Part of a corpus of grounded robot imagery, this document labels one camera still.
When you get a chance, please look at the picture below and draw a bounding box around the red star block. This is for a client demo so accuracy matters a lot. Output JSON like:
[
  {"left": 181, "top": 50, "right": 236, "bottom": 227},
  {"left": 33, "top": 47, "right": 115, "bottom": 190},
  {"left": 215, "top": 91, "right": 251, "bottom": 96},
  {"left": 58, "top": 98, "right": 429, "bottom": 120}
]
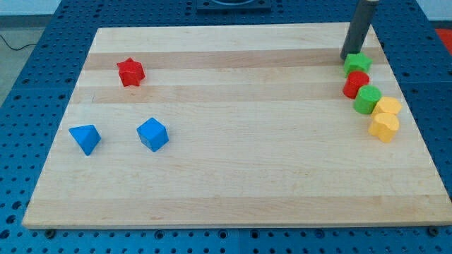
[{"left": 117, "top": 58, "right": 145, "bottom": 87}]

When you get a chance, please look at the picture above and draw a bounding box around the green star block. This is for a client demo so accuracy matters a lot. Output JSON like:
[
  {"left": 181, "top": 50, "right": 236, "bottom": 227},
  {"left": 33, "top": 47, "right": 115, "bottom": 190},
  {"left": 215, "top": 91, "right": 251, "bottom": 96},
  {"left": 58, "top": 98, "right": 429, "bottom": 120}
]
[{"left": 343, "top": 52, "right": 373, "bottom": 77}]

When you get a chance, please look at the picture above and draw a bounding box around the wooden board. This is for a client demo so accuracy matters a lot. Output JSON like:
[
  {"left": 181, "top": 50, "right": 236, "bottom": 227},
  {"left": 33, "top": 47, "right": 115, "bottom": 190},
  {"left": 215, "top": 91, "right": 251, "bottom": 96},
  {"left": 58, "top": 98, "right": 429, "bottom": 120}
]
[{"left": 23, "top": 23, "right": 451, "bottom": 229}]

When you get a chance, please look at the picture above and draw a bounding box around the blue cube block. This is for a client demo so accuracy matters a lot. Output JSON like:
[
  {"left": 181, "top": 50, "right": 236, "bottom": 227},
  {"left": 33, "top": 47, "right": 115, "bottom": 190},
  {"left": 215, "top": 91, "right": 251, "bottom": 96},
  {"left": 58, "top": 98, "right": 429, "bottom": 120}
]
[{"left": 136, "top": 118, "right": 169, "bottom": 152}]

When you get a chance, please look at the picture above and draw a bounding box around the red cylinder block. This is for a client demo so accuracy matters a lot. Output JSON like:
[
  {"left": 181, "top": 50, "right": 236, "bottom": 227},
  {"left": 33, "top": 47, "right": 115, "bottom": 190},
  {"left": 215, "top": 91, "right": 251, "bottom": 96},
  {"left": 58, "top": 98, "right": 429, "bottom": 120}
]
[{"left": 343, "top": 71, "right": 370, "bottom": 99}]

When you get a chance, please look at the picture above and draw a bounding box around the blue triangular block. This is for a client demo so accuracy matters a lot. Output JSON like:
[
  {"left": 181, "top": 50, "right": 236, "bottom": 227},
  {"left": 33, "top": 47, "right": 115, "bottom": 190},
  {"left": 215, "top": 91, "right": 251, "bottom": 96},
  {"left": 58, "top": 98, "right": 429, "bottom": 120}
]
[{"left": 69, "top": 125, "right": 101, "bottom": 156}]

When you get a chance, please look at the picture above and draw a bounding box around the green cylinder block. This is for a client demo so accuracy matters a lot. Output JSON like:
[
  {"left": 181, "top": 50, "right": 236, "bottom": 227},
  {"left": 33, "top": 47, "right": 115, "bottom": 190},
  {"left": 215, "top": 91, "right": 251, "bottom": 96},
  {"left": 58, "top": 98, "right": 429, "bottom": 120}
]
[{"left": 353, "top": 85, "right": 382, "bottom": 114}]

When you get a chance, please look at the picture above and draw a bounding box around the yellow heart block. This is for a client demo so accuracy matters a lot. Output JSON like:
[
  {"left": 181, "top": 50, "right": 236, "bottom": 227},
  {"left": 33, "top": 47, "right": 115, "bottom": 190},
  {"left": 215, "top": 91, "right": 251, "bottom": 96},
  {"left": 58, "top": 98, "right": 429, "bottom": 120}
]
[{"left": 368, "top": 113, "right": 400, "bottom": 143}]

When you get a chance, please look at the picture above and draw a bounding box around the yellow hexagon block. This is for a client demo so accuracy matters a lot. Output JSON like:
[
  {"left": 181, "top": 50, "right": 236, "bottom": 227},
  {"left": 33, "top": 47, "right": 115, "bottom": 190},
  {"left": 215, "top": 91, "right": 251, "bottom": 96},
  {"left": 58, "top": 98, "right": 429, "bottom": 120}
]
[{"left": 371, "top": 97, "right": 402, "bottom": 119}]

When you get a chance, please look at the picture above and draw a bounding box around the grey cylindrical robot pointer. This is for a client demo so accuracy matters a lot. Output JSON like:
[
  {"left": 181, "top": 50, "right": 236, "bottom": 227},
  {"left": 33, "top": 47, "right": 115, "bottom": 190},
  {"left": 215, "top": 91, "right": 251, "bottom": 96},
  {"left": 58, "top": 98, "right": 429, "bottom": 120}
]
[{"left": 340, "top": 0, "right": 379, "bottom": 60}]

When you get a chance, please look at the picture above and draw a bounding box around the red object at right edge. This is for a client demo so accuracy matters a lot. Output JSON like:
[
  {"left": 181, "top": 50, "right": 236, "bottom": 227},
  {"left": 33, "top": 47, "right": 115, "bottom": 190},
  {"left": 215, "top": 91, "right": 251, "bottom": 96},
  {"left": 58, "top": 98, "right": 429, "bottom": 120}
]
[{"left": 435, "top": 28, "right": 452, "bottom": 54}]

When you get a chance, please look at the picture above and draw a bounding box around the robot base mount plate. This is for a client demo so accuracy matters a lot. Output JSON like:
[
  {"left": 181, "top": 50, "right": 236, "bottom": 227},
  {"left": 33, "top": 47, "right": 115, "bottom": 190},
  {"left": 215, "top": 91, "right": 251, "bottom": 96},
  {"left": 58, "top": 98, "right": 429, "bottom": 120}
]
[{"left": 196, "top": 0, "right": 272, "bottom": 12}]

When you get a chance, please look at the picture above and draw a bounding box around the black cable on floor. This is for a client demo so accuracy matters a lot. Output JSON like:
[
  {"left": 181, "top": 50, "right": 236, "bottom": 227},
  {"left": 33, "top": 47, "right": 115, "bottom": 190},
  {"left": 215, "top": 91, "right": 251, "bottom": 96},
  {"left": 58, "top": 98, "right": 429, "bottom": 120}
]
[{"left": 0, "top": 34, "right": 37, "bottom": 52}]

